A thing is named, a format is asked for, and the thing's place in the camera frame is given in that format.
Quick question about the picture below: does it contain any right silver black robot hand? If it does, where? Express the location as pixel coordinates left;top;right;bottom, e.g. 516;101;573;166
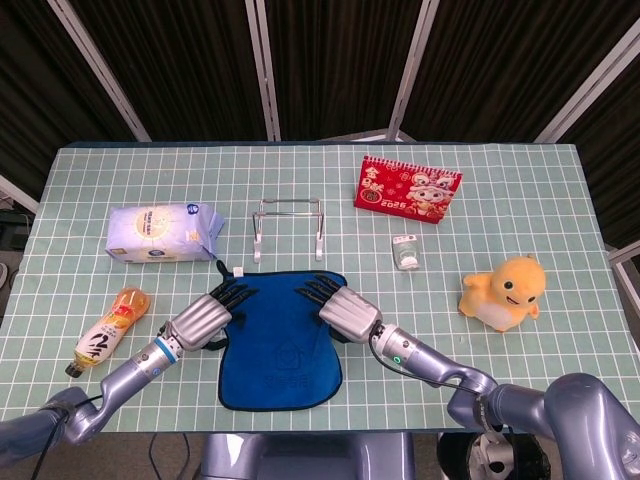
294;274;384;346

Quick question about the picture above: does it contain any small silver metal rack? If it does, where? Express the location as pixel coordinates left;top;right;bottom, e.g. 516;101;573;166
251;197;326;264

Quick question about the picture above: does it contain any orange drink bottle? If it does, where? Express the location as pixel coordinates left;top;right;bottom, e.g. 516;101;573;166
64;285;151;379

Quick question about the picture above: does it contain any pale blue tissue pack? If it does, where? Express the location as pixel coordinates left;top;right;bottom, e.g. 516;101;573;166
103;202;226;265

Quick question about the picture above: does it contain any red desk calendar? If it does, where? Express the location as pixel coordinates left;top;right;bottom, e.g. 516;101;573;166
353;154;464;225

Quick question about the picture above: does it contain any white partition frame post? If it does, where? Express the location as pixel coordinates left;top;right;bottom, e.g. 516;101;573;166
0;174;40;214
387;0;441;144
47;0;152;143
244;0;282;142
533;14;640;144
607;243;640;301

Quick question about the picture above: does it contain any yellow plush toy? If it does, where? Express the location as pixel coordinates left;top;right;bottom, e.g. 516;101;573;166
458;254;547;334

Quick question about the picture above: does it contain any green grid tablecloth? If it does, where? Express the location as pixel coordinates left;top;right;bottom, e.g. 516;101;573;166
0;141;640;435

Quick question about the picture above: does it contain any silver-blue robot base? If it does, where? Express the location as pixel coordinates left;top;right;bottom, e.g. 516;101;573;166
199;432;416;480

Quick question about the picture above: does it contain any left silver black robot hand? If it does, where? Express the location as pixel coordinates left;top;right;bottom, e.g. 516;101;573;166
169;279;259;351

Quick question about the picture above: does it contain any blue microfiber cloth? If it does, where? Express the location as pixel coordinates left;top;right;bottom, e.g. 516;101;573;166
215;259;349;412

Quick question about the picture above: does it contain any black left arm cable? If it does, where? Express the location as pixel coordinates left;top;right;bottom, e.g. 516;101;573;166
29;394;104;480

